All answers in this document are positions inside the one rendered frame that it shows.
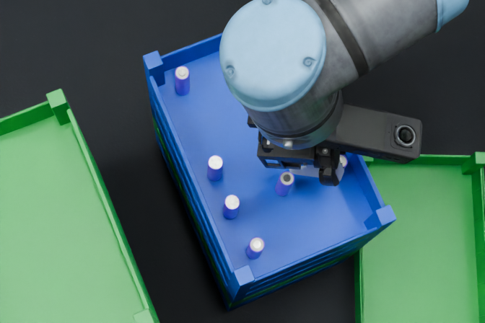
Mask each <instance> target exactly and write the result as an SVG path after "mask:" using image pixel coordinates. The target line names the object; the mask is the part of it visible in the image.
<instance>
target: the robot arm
mask: <svg viewBox="0 0 485 323"><path fill-rule="evenodd" d="M468 3H469V0H253V1H251V2H249V3H247V4H246V5H245V6H243V7H242V8H240V9H239V10H238V11H237V12H236V13H235V14H234V15H233V16H232V18H231V19H230V21H229V22H228V23H227V26H226V27H225V29H224V32H223V34H222V38H221V41H220V45H219V61H220V65H221V68H222V72H223V74H224V79H225V81H226V84H227V87H228V89H229V90H230V92H231V93H232V95H233V96H234V97H235V99H236V100H237V101H238V102H240V103H241V104H242V106H243V107H244V108H245V110H246V112H247V113H248V122H247V124H248V126H249V127H250V128H257V129H258V130H259V132H258V150H257V157H258V158H259V159H260V160H261V162H262V164H263V165H264V167H265V168H273V169H289V171H290V172H291V173H293V174H298V175H304V176H310V177H319V181H320V183H321V184H322V185H325V186H337V185H339V182H340V181H341V178H342V177H343V174H344V167H343V165H342V163H341V162H340V154H343V155H344V154H345V153H346V152H349V153H352V154H358V155H362V156H369V157H372V158H376V159H383V160H387V161H390V162H397V163H401V164H407V163H409V162H411V161H413V160H415V159H416V158H418V157H419V156H420V153H421V134H422V123H421V121H420V119H418V118H413V117H409V116H405V115H399V114H395V113H392V112H386V111H382V110H376V109H372V108H369V107H363V106H359V105H353V104H350V103H346V102H343V97H342V91H341V89H343V88H344V87H346V86H347V85H349V84H350V83H352V82H353V81H356V80H357V79H358V78H360V77H362V76H364V75H365V74H367V73H368V72H370V71H371V70H373V69H374V68H377V67H378V66H379V65H381V64H383V63H384V62H386V61H388V60H389V59H391V58H392V57H394V56H396V55H398V54H399V53H400V52H402V51H404V50H405V49H407V48H409V47H410V46H412V45H413V44H415V43H417V42H418V41H420V40H421V39H423V38H424V37H426V36H428V35H429V34H431V33H433V32H434V33H437V32H439V31H440V29H441V27H442V26H443V25H445V24H447V23H448V22H449V21H450V20H452V19H454V18H455V17H457V16H458V15H459V14H461V13H462V12H463V11H464V10H465V9H466V7H467V6H468ZM262 136H263V138H262ZM261 141H262V143H261ZM265 159H268V160H277V161H278V164H273V163H267V162H266V160H265ZM301 164H303V165H304V166H301Z"/></svg>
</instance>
